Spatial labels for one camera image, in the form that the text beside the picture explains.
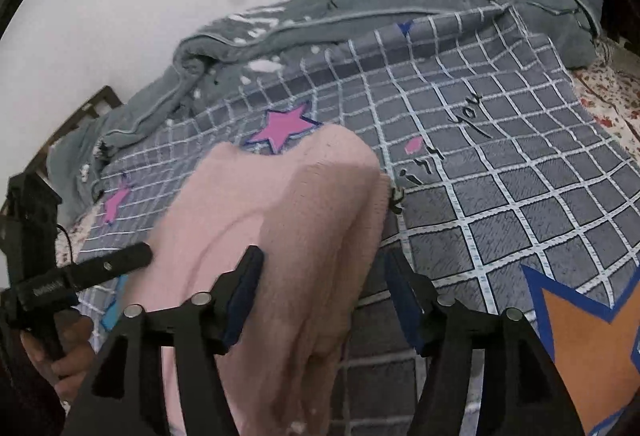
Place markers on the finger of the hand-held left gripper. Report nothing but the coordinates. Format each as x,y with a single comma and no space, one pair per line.
112,262

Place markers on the grey checked star-print bedsheet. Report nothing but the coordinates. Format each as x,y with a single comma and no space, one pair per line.
500,176

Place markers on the person's left hand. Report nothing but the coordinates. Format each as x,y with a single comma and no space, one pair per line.
70,356

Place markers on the grey printed quilt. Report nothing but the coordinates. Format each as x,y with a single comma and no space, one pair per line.
400,1

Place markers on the pink knitted garment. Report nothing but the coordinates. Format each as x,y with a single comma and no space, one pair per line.
280,236

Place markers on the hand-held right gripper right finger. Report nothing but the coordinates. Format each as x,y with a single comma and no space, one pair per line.
407,311

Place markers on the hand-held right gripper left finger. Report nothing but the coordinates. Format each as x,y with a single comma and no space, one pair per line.
245,303

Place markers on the dark wooden headboard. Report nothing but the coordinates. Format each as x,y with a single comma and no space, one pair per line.
85,116

